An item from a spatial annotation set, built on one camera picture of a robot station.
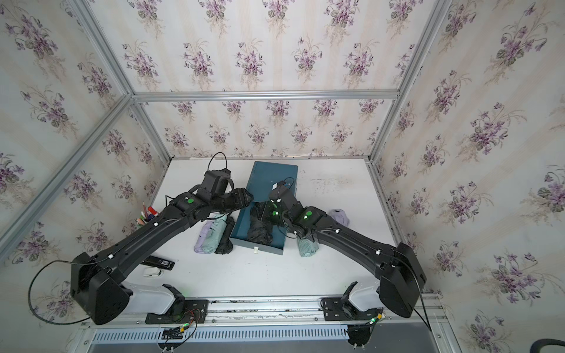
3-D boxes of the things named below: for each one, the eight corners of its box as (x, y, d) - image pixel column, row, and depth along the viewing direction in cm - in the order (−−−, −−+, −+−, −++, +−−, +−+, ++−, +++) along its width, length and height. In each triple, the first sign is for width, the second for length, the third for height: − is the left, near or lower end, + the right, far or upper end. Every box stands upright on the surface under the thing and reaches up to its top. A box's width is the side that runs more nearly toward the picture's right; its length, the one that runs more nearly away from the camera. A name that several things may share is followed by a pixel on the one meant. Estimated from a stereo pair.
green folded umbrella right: (297, 258, 87) (298, 252, 83) (297, 243, 91) (297, 237, 87) (317, 258, 88) (319, 253, 83) (316, 243, 92) (317, 237, 87)
